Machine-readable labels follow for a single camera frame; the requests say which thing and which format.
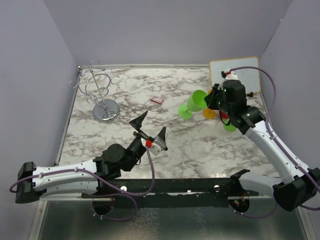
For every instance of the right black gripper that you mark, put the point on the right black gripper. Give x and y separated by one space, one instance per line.
210 98

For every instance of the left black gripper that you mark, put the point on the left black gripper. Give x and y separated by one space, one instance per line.
138 123

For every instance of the orange wine glass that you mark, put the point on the orange wine glass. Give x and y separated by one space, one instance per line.
209 113

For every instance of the green wine glass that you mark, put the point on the green wine glass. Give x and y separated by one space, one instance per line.
228 126
195 103

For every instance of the red wine glass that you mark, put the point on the red wine glass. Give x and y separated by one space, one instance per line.
223 115

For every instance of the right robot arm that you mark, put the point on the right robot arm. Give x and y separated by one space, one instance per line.
297 182

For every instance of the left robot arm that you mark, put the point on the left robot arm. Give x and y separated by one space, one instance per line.
88 177

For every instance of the chrome wine glass rack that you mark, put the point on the chrome wine glass rack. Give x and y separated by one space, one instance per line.
94 82

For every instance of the small red white box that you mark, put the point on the small red white box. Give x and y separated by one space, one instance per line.
158 100

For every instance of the small whiteboard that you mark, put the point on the small whiteboard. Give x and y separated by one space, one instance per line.
250 78

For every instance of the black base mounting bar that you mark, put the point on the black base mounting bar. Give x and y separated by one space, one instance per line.
175 192

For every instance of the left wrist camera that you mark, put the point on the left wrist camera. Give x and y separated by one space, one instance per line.
155 147

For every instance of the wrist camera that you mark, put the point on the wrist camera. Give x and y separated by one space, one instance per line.
228 75
155 147

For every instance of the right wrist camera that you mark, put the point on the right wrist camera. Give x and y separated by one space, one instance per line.
228 75

